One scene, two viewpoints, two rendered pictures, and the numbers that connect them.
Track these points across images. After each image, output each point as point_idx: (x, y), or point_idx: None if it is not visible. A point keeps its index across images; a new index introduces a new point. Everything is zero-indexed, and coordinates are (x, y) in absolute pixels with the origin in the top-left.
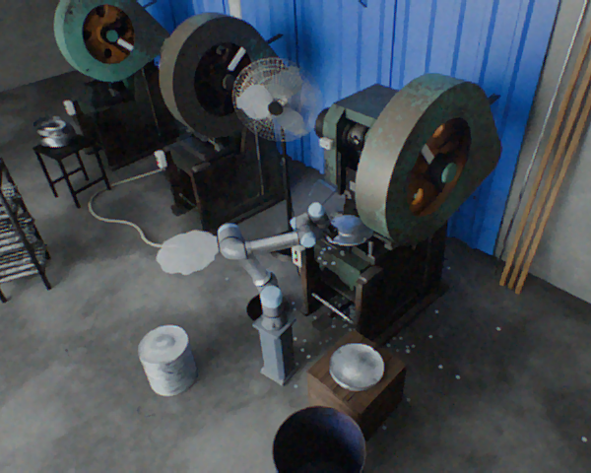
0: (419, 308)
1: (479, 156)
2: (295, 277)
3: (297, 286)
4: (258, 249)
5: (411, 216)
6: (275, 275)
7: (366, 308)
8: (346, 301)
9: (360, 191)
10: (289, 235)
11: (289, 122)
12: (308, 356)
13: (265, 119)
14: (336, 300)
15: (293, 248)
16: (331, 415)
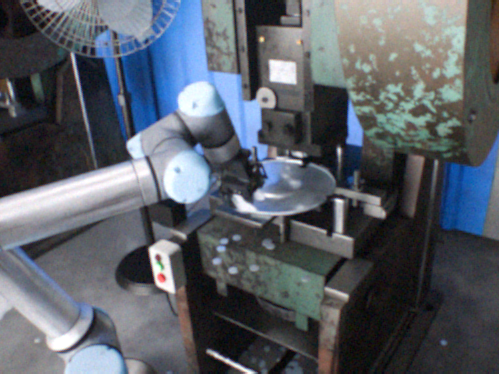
0: (414, 343)
1: None
2: (168, 321)
3: (174, 338)
4: (16, 223)
5: (487, 64)
6: (108, 317)
7: (344, 366)
8: (273, 353)
9: None
10: (120, 166)
11: (124, 16)
12: None
13: (76, 6)
14: (253, 354)
15: (151, 251)
16: None
